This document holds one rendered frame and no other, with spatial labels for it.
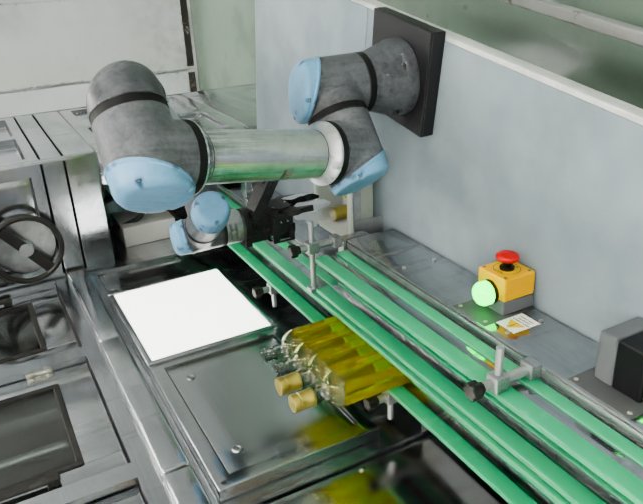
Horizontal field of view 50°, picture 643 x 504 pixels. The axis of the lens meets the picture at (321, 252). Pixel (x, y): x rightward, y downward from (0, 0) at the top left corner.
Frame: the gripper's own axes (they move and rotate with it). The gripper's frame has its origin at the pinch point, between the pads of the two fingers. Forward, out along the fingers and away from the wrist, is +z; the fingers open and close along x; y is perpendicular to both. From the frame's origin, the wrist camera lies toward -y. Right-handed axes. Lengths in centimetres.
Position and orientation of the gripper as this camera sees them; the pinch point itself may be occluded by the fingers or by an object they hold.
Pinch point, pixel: (319, 197)
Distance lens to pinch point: 159.5
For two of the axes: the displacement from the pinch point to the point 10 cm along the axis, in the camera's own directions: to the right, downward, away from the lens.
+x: 4.7, 3.3, -8.2
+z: 8.8, -2.3, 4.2
